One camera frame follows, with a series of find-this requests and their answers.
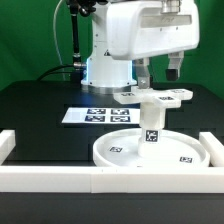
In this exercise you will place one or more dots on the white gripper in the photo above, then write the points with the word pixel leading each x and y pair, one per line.
pixel 146 28

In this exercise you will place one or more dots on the white cross table base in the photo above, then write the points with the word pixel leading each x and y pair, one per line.
pixel 170 98

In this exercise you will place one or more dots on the white round table top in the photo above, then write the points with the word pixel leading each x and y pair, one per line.
pixel 120 149

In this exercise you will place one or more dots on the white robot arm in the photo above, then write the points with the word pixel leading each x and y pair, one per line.
pixel 105 74

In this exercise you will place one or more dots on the white marker sheet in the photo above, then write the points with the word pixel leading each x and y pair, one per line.
pixel 81 115

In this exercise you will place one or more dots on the white right fence bar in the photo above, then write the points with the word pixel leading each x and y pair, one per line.
pixel 214 147

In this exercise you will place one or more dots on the white left fence bar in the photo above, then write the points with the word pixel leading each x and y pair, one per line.
pixel 7 144

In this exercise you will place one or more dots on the black camera stand pole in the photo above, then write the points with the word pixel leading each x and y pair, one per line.
pixel 84 8

